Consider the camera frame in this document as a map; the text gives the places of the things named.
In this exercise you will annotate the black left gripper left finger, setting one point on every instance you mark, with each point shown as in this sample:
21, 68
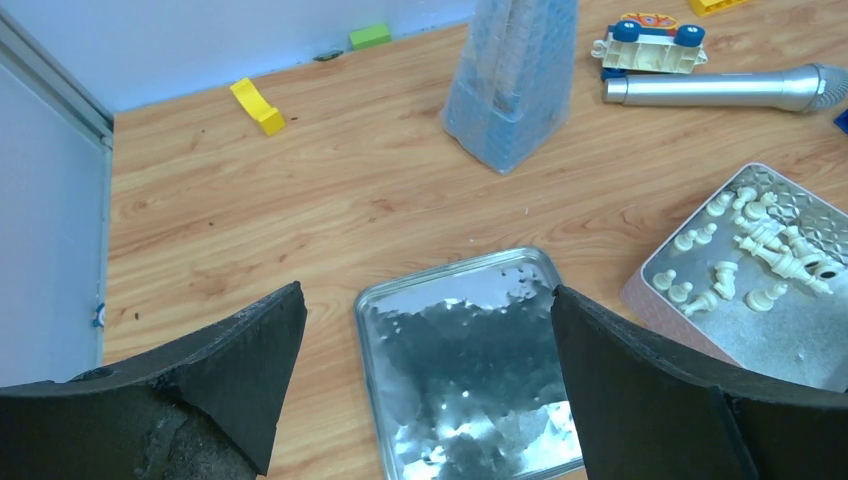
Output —
203, 406

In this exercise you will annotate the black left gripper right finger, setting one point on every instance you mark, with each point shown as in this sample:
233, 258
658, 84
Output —
648, 407

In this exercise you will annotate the silver metal tin lid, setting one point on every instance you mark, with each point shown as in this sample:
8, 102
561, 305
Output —
462, 371

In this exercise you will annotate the white chess pawn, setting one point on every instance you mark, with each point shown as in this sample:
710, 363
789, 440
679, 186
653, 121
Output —
678, 294
663, 280

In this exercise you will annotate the white chess bishop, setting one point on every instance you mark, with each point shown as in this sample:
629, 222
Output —
763, 300

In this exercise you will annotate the white chess piece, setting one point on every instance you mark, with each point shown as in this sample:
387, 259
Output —
783, 264

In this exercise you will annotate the yellow curved block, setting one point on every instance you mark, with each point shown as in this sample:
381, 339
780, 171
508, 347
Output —
268, 118

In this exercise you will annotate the blue bubble-wrapped cone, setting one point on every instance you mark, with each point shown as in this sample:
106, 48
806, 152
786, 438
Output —
511, 89

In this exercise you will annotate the silver toy microphone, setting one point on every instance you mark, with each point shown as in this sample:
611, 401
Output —
808, 88

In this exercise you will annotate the white blue toy car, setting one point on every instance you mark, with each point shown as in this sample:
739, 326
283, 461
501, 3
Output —
650, 43

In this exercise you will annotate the yellow block top edge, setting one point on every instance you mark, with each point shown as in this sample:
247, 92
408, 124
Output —
709, 7

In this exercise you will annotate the aluminium frame post left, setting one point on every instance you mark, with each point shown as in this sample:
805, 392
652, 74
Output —
29, 62

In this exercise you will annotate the green block by wall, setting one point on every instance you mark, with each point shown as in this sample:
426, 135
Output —
371, 36

